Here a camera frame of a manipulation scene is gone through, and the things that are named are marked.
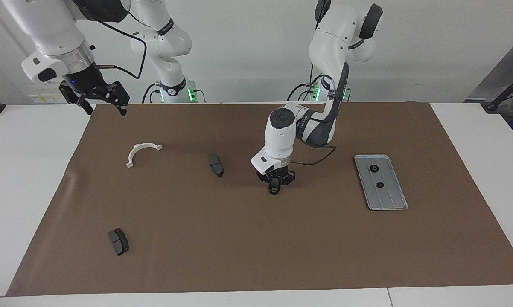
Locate grey metal tray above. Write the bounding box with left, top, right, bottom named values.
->
left=354, top=154, right=409, bottom=211

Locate brown table mat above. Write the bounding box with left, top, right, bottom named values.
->
left=6, top=101, right=513, bottom=297

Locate dark grey brake pad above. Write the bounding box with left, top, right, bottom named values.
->
left=208, top=153, right=224, bottom=178
left=108, top=228, right=130, bottom=256

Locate black stand pole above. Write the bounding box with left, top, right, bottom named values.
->
left=483, top=70, right=513, bottom=113

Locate grey metal panel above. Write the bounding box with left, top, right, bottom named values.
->
left=466, top=41, right=513, bottom=103

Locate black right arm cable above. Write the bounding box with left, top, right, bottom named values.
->
left=82, top=0, right=147, bottom=81

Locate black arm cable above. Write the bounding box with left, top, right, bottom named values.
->
left=291, top=64, right=351, bottom=166
left=82, top=0, right=147, bottom=81

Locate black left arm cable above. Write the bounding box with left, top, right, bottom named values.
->
left=291, top=64, right=351, bottom=166

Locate white wall socket box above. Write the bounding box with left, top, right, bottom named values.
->
left=28, top=82, right=67, bottom=104

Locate white curved plastic bracket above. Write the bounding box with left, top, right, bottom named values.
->
left=125, top=143, right=163, bottom=169

